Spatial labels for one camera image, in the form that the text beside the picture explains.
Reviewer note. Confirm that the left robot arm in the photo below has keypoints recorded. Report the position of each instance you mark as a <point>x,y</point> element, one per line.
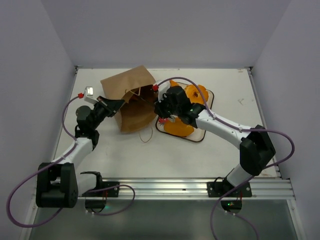
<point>58,185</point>

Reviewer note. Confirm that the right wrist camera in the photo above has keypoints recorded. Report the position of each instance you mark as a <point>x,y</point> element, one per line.
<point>160,87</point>

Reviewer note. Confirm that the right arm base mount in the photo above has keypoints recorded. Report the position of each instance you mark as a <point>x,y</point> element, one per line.
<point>219,187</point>

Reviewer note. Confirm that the oval orange fake loaf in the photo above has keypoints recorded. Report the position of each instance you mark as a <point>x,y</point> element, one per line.
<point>178,128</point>

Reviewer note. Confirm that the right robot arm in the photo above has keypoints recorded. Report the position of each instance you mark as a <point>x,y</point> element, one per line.
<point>254,144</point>

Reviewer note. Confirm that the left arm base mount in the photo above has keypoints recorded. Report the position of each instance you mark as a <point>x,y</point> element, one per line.
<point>96,202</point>

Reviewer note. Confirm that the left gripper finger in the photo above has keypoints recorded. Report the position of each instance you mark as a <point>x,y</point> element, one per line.
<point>111,110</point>
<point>111,103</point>

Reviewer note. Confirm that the strawberry print tray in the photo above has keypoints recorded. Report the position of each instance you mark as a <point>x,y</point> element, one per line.
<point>197,135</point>

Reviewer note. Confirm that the brown paper bag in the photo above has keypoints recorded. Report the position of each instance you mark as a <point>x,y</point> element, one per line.
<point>134,86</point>

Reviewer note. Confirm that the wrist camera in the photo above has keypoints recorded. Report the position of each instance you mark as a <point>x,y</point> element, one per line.
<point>160,87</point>
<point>88,95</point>

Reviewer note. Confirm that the aluminium frame rail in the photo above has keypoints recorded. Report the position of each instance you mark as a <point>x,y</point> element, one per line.
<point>196,189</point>

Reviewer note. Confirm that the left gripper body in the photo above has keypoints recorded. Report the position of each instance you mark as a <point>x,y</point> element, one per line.
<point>100,112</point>

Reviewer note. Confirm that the orange fake baguette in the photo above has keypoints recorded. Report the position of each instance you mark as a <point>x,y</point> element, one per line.
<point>173,83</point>

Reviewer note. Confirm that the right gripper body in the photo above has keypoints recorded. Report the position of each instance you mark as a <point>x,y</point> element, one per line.
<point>163,107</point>

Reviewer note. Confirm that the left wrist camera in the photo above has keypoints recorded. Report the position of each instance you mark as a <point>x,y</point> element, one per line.
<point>88,95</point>

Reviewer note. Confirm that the metal tongs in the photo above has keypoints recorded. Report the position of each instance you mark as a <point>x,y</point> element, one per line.
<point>172,118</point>

